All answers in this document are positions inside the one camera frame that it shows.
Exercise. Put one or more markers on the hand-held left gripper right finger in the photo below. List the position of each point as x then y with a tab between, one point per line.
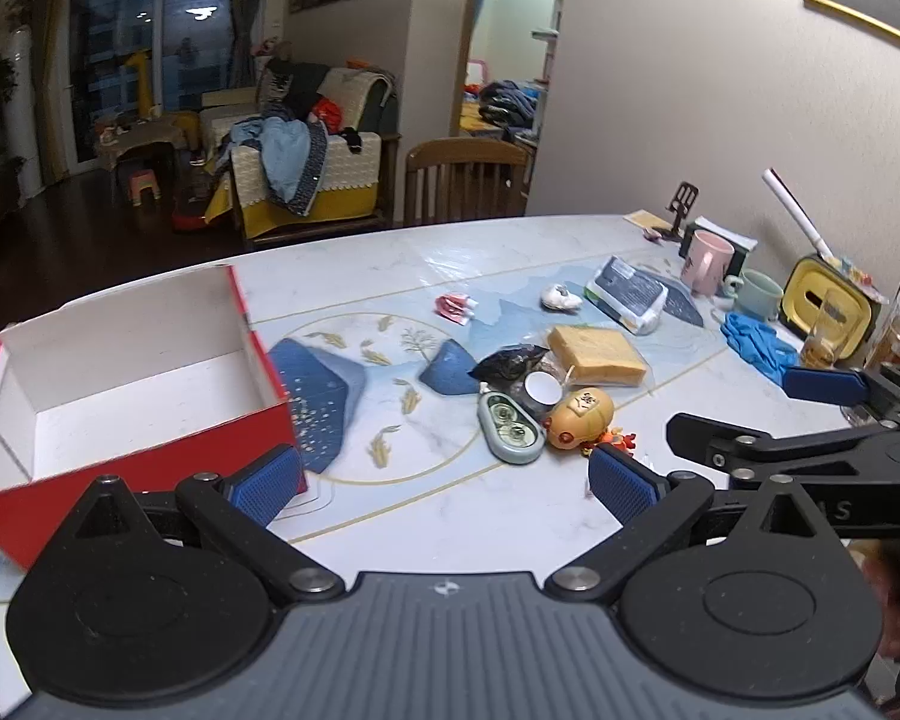
622	484

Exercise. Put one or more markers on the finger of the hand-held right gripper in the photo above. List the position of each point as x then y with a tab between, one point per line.
825	386
720	442

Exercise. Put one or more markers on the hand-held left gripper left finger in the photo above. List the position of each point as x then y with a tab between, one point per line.
266	484

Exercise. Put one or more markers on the white bottle cap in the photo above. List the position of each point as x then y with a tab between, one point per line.
544	390

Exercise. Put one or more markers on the yellow sponge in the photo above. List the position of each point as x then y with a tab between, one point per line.
592	356

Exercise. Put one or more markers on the black snack packet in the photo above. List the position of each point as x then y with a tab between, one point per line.
506	364

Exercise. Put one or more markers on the red cardboard box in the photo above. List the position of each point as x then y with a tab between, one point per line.
120	390

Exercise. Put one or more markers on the wet wipes pack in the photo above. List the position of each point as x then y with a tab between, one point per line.
630	292

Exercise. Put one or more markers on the glass cup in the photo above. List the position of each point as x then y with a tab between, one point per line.
825	341

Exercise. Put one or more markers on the blue rubber gloves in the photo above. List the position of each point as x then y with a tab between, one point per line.
757	341

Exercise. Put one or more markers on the yellow tissue box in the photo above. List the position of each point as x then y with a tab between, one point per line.
832	292

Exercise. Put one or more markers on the green mug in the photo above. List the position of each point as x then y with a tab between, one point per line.
757	296

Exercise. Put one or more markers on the grey oval lens case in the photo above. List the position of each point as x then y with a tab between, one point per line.
510	431

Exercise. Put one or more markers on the pink mug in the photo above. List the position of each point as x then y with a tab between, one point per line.
705	262

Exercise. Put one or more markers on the white paper roll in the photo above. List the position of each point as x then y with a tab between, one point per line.
795	214

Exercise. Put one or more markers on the white paper stack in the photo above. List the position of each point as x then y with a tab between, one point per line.
727	231

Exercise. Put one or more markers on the black phone stand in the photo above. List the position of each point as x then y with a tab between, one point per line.
682	202

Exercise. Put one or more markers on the yellow notepad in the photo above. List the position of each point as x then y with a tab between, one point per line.
649	219

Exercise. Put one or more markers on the small red tube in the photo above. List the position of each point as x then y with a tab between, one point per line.
454	307

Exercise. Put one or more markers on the red floor toy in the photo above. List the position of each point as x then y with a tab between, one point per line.
191	217

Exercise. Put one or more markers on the pink stool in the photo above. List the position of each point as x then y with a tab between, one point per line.
144	184

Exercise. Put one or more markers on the pile of blue clothes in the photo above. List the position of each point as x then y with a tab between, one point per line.
285	157

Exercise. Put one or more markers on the sofa with cream cover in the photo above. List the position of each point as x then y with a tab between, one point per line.
345	165

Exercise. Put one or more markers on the wooden chair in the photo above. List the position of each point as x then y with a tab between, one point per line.
465	180

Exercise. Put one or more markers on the small low table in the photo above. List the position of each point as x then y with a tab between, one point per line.
139	139

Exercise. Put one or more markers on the bedroom bed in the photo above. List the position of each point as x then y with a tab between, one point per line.
502	105

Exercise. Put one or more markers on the yellow giraffe toy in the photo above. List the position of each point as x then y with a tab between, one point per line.
144	79

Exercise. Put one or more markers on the white tower air conditioner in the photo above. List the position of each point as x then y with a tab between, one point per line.
22	112

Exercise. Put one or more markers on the grey curtain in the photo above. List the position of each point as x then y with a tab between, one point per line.
247	7

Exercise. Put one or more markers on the green houseplant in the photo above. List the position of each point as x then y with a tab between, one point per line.
0	86

